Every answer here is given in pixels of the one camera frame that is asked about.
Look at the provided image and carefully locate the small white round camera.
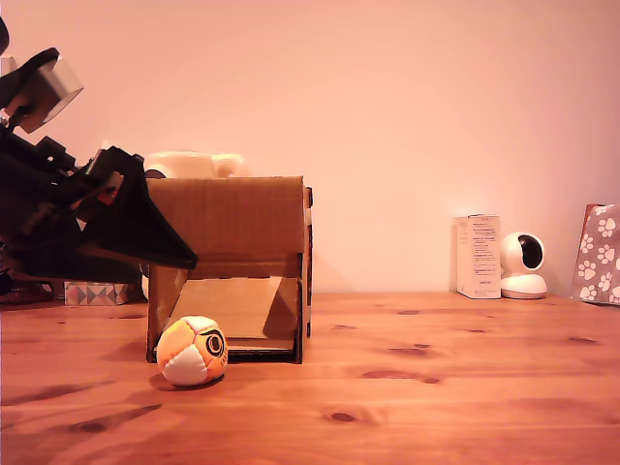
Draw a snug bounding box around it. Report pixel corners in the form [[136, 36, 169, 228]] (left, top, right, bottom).
[[498, 231, 548, 300]]

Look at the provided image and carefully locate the grey paw print bag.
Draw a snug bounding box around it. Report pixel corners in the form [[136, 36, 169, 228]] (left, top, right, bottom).
[[571, 202, 620, 307]]

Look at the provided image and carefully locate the white carton with small print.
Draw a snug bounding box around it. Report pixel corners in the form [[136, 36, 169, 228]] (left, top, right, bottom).
[[453, 212, 503, 300]]

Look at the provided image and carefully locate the triangle pattern tissue box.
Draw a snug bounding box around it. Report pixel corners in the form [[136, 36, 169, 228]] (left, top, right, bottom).
[[64, 280, 141, 306]]

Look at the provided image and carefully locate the orange and white footbag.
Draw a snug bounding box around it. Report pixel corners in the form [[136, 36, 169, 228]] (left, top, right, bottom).
[[155, 314, 229, 388]]

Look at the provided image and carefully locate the cardboard dice tower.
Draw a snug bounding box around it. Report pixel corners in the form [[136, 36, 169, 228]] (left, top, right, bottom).
[[144, 174, 315, 364]]

